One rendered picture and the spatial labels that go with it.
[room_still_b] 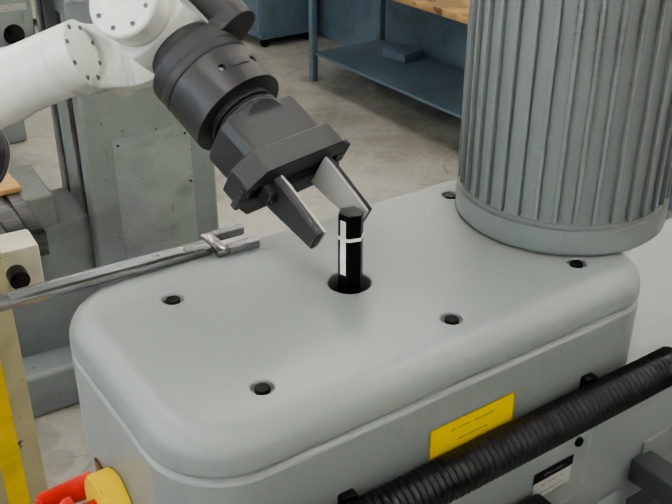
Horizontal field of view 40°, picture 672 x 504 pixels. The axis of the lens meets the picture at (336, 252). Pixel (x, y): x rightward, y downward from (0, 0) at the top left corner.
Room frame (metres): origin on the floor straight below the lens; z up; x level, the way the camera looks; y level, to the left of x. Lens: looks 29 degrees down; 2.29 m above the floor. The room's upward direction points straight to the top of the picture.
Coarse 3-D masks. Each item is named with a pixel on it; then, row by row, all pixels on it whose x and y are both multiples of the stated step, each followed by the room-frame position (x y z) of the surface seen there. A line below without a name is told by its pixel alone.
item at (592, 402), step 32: (608, 384) 0.64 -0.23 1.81; (640, 384) 0.65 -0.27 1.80; (544, 416) 0.60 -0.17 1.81; (576, 416) 0.61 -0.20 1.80; (608, 416) 0.62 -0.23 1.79; (480, 448) 0.56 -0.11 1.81; (512, 448) 0.57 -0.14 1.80; (544, 448) 0.58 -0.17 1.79; (416, 480) 0.52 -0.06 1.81; (448, 480) 0.53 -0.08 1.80; (480, 480) 0.54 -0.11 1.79
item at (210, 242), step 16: (240, 224) 0.77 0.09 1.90; (208, 240) 0.74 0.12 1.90; (240, 240) 0.74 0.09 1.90; (256, 240) 0.74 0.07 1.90; (144, 256) 0.71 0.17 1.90; (160, 256) 0.71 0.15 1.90; (176, 256) 0.71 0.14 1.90; (192, 256) 0.71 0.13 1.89; (80, 272) 0.68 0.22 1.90; (96, 272) 0.68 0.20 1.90; (112, 272) 0.68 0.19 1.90; (128, 272) 0.68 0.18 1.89; (32, 288) 0.65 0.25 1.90; (48, 288) 0.65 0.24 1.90; (64, 288) 0.65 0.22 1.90; (80, 288) 0.66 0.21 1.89; (0, 304) 0.63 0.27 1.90; (16, 304) 0.63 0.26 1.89
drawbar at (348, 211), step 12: (348, 216) 0.67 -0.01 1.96; (360, 216) 0.67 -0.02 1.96; (348, 228) 0.66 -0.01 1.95; (360, 228) 0.67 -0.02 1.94; (348, 252) 0.66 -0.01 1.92; (360, 252) 0.67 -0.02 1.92; (348, 264) 0.66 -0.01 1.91; (360, 264) 0.67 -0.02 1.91; (348, 276) 0.66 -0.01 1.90; (360, 276) 0.67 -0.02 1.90; (348, 288) 0.66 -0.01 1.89; (360, 288) 0.67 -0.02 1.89
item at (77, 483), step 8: (88, 472) 0.64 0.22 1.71; (72, 480) 0.63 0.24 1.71; (80, 480) 0.63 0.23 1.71; (56, 488) 0.62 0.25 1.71; (64, 488) 0.62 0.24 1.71; (72, 488) 0.62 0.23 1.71; (80, 488) 0.62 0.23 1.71; (40, 496) 0.61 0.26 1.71; (48, 496) 0.61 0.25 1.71; (56, 496) 0.61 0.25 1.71; (64, 496) 0.61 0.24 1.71; (72, 496) 0.62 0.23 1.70; (80, 496) 0.62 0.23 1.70
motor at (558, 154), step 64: (512, 0) 0.76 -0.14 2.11; (576, 0) 0.73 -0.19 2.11; (640, 0) 0.72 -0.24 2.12; (512, 64) 0.75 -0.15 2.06; (576, 64) 0.72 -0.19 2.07; (640, 64) 0.72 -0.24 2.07; (512, 128) 0.75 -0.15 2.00; (576, 128) 0.72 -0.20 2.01; (640, 128) 0.73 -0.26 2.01; (512, 192) 0.74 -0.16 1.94; (576, 192) 0.72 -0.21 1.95; (640, 192) 0.73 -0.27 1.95
